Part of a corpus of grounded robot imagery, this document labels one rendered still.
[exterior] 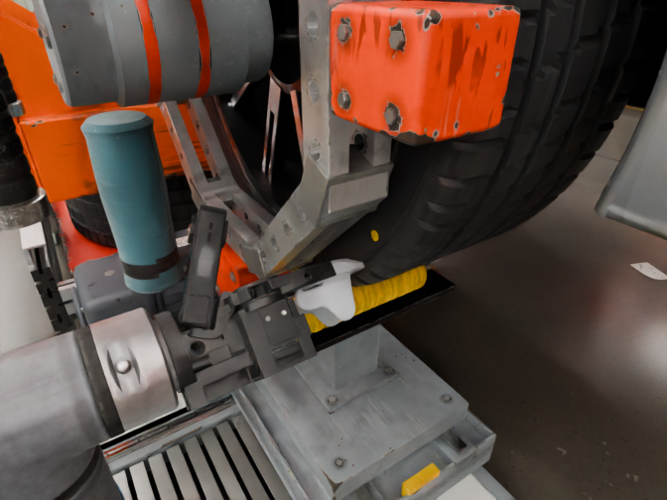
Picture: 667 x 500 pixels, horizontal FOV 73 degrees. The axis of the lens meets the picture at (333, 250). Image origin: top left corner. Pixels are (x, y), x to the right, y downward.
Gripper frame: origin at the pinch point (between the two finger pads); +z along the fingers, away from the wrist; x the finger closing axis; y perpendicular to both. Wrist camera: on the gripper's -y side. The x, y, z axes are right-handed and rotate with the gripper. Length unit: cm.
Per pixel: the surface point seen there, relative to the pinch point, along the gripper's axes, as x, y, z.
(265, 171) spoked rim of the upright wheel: -21.0, -20.8, 4.4
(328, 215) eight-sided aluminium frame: 10.5, -3.0, -6.0
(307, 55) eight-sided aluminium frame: 17.2, -12.9, -6.2
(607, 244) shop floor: -71, 19, 151
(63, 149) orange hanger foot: -47, -44, -21
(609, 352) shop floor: -48, 43, 92
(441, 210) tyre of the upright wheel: 12.7, 0.0, 3.1
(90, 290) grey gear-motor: -51, -18, -24
